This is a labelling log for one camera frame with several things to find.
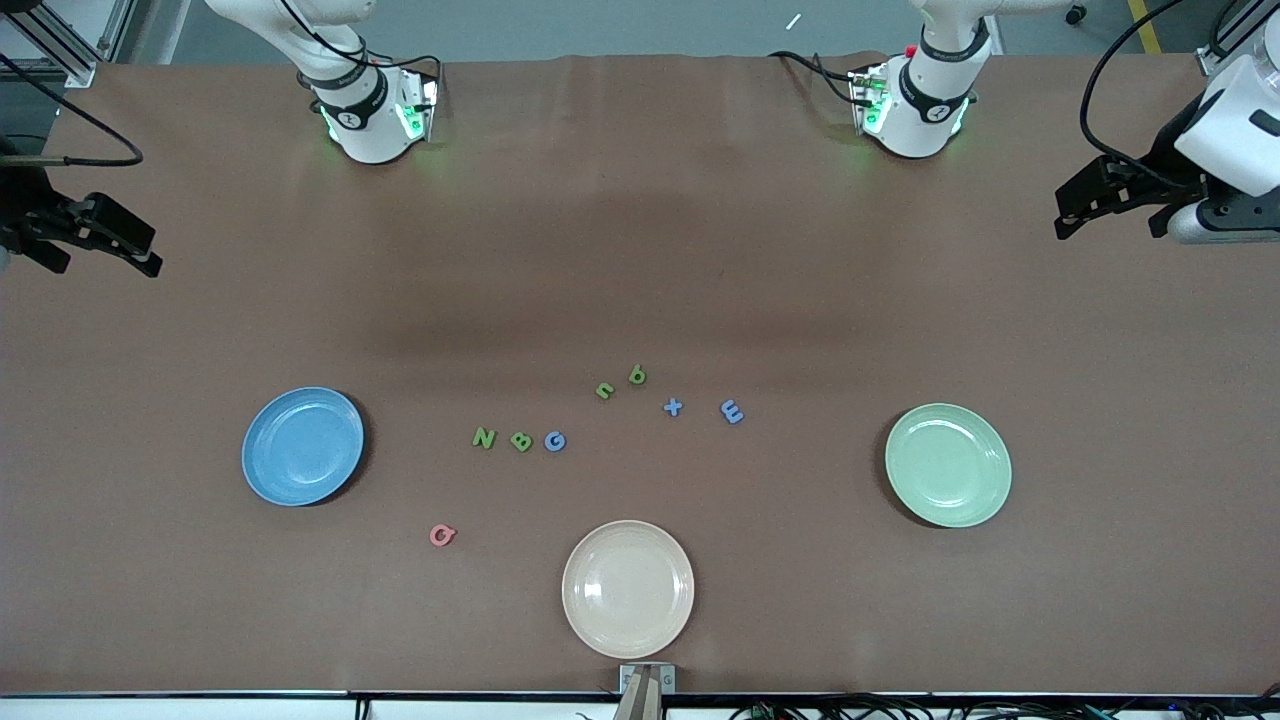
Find blue plate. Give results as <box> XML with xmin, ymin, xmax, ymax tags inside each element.
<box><xmin>241</xmin><ymin>386</ymin><xmax>366</xmax><ymax>508</ymax></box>

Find green plate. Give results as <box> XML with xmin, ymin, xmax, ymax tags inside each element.
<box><xmin>884</xmin><ymin>402</ymin><xmax>1013</xmax><ymax>529</ymax></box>

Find beige plate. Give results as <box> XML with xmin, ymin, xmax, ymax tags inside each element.
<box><xmin>561</xmin><ymin>519</ymin><xmax>696</xmax><ymax>660</ymax></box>

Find brown table mat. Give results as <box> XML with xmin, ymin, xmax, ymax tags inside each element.
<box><xmin>0</xmin><ymin>52</ymin><xmax>1280</xmax><ymax>696</ymax></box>

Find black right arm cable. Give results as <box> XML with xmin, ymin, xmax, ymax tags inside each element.
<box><xmin>0</xmin><ymin>55</ymin><xmax>144</xmax><ymax>167</ymax></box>

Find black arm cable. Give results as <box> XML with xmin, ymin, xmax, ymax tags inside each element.
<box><xmin>0</xmin><ymin>55</ymin><xmax>144</xmax><ymax>167</ymax></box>
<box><xmin>1080</xmin><ymin>0</ymin><xmax>1201</xmax><ymax>191</ymax></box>

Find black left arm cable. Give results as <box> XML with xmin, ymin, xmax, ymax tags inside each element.
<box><xmin>1080</xmin><ymin>0</ymin><xmax>1201</xmax><ymax>191</ymax></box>

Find aluminium frame profile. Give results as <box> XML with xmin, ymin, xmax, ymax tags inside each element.
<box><xmin>0</xmin><ymin>0</ymin><xmax>138</xmax><ymax>89</ymax></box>
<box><xmin>1195</xmin><ymin>0</ymin><xmax>1280</xmax><ymax>76</ymax></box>

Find black left base cable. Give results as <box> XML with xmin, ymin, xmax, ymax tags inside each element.
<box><xmin>768</xmin><ymin>50</ymin><xmax>871</xmax><ymax>106</ymax></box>

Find black base cable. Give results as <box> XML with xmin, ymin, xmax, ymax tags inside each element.
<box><xmin>275</xmin><ymin>0</ymin><xmax>443</xmax><ymax>111</ymax></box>
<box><xmin>768</xmin><ymin>50</ymin><xmax>871</xmax><ymax>106</ymax></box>

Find black right base cable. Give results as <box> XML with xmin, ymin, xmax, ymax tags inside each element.
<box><xmin>275</xmin><ymin>0</ymin><xmax>443</xmax><ymax>111</ymax></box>

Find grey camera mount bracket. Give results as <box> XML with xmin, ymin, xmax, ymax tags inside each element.
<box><xmin>619</xmin><ymin>663</ymin><xmax>677</xmax><ymax>695</ymax></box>

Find beige mount post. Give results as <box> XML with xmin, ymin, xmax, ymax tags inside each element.
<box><xmin>611</xmin><ymin>670</ymin><xmax>665</xmax><ymax>720</ymax></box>

